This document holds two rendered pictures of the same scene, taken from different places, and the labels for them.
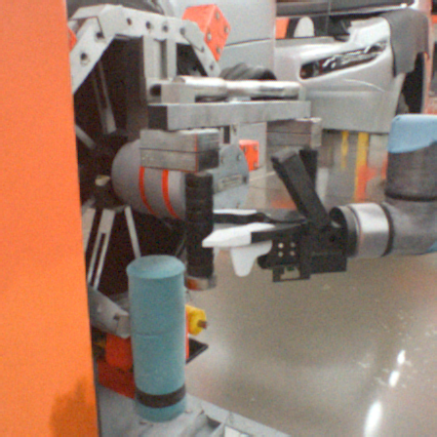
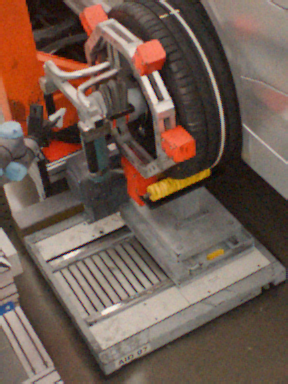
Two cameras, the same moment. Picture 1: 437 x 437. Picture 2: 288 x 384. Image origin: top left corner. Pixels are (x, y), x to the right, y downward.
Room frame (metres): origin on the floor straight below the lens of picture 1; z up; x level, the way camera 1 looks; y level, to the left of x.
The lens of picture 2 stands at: (2.00, -1.65, 2.28)
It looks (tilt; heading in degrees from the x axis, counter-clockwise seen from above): 39 degrees down; 122
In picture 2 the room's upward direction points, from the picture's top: 8 degrees counter-clockwise
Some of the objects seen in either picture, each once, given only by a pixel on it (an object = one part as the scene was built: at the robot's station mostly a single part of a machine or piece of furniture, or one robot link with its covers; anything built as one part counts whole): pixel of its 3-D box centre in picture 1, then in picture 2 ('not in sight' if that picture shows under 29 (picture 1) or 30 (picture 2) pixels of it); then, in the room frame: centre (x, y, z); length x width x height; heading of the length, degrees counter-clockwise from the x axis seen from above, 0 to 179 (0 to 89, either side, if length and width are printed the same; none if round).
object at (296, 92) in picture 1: (235, 70); (103, 81); (0.87, -0.03, 1.03); 0.19 x 0.18 x 0.11; 56
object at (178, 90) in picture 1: (163, 65); (78, 56); (0.71, 0.08, 1.03); 0.19 x 0.18 x 0.11; 56
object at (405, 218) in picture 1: (409, 225); (18, 163); (0.65, -0.27, 0.81); 0.11 x 0.08 x 0.09; 102
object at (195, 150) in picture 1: (179, 147); (53, 81); (0.60, 0.05, 0.93); 0.09 x 0.05 x 0.05; 56
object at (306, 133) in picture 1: (294, 131); (94, 127); (0.89, -0.14, 0.93); 0.09 x 0.05 x 0.05; 56
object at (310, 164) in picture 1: (306, 186); (91, 155); (0.87, -0.17, 0.83); 0.04 x 0.04 x 0.16
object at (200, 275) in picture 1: (199, 227); (50, 107); (0.59, 0.02, 0.83); 0.04 x 0.04 x 0.16
